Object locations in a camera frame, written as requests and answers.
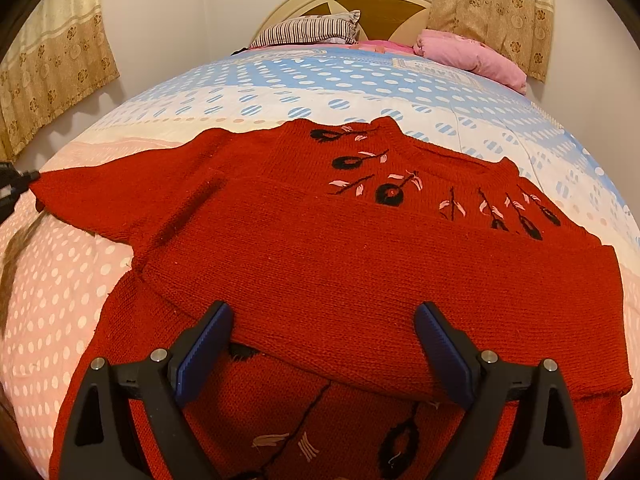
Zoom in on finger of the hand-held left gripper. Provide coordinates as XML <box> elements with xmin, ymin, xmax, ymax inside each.
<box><xmin>0</xmin><ymin>162</ymin><xmax>41</xmax><ymax>221</ymax></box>

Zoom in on red knitted sweater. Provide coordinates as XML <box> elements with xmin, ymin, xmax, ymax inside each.
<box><xmin>29</xmin><ymin>116</ymin><xmax>632</xmax><ymax>480</ymax></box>

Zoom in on striped pillow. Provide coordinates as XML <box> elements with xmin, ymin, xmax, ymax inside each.
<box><xmin>249</xmin><ymin>10</ymin><xmax>362</xmax><ymax>48</ymax></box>

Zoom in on pink pillow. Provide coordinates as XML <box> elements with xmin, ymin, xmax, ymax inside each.
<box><xmin>413</xmin><ymin>29</ymin><xmax>528</xmax><ymax>95</ymax></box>

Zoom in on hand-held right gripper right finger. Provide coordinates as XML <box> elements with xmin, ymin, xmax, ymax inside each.
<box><xmin>414</xmin><ymin>301</ymin><xmax>588</xmax><ymax>480</ymax></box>

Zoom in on beige floral curtain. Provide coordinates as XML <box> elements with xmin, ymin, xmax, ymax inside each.
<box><xmin>324</xmin><ymin>0</ymin><xmax>556</xmax><ymax>83</ymax></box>
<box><xmin>0</xmin><ymin>0</ymin><xmax>121</xmax><ymax>161</ymax></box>

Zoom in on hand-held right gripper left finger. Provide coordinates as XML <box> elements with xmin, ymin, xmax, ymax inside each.
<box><xmin>59</xmin><ymin>300</ymin><xmax>236</xmax><ymax>480</ymax></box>

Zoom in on dotted bed sheet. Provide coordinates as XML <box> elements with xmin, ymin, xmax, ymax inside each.
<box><xmin>0</xmin><ymin>42</ymin><xmax>640</xmax><ymax>480</ymax></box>

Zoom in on cream wooden headboard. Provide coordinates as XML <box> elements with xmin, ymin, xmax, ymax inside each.
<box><xmin>252</xmin><ymin>0</ymin><xmax>438</xmax><ymax>46</ymax></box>

